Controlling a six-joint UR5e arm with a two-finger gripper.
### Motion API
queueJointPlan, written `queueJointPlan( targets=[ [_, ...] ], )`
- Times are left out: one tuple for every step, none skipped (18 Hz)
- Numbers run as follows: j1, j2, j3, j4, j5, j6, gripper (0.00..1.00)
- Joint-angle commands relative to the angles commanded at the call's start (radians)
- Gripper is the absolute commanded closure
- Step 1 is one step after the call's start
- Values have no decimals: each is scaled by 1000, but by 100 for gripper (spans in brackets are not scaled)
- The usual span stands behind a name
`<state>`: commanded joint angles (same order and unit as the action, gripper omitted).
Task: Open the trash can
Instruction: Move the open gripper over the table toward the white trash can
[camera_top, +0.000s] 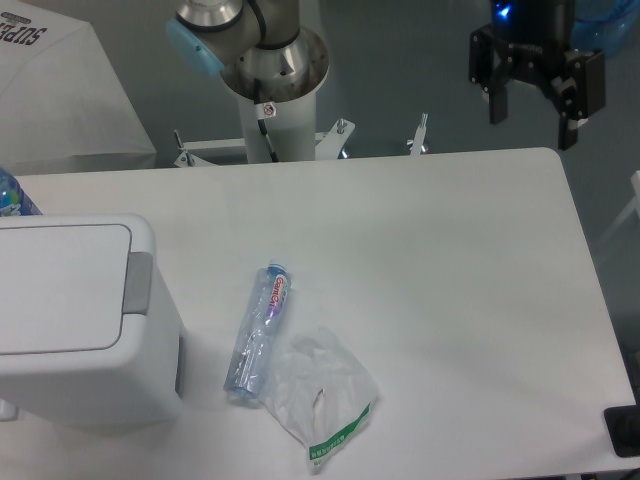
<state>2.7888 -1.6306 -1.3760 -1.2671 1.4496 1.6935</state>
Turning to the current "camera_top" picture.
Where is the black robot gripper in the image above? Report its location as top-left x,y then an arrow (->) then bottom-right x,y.
468,1 -> 606,151

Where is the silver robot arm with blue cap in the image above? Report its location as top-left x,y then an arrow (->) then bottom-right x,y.
165,1 -> 606,150

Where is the white trash can lid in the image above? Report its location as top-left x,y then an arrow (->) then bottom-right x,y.
1,225 -> 131,355

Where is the white trash can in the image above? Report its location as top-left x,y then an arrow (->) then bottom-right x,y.
1,214 -> 186,426

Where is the large blue water jug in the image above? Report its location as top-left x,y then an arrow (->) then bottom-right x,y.
571,0 -> 639,58

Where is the black device at table edge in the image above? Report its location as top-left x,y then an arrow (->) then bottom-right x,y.
604,405 -> 639,458

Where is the clear plastic bag green stripe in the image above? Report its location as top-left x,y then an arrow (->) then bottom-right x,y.
259,326 -> 379,474

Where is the crushed clear plastic bottle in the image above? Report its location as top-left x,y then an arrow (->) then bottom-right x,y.
224,259 -> 291,401

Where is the grey lid push button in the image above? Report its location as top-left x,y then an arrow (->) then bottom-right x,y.
122,252 -> 153,315

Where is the white printed cloth cover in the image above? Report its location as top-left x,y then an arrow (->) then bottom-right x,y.
1,1 -> 156,175

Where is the blue labelled water bottle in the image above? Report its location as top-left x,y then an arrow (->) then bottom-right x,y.
0,168 -> 42,217

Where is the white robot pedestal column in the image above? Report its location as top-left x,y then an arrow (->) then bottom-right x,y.
237,93 -> 316,164

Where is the black cable on pedestal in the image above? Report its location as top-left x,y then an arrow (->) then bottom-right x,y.
252,79 -> 280,163

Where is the white pedestal base frame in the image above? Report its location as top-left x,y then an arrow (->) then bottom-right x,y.
172,112 -> 431,168

